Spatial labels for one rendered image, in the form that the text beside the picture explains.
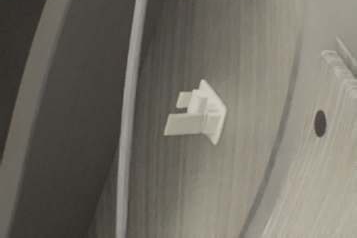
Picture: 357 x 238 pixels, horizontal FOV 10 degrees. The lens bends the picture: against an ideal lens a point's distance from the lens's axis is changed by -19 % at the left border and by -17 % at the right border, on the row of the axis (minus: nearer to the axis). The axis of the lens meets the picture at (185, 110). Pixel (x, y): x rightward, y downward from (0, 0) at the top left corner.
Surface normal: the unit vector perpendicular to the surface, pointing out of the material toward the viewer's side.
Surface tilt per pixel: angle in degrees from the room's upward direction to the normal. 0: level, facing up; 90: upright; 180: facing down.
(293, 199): 90
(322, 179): 90
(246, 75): 90
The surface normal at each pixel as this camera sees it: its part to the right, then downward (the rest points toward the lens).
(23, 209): 0.33, 0.70
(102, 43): 0.40, 0.52
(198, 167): -0.88, 0.00
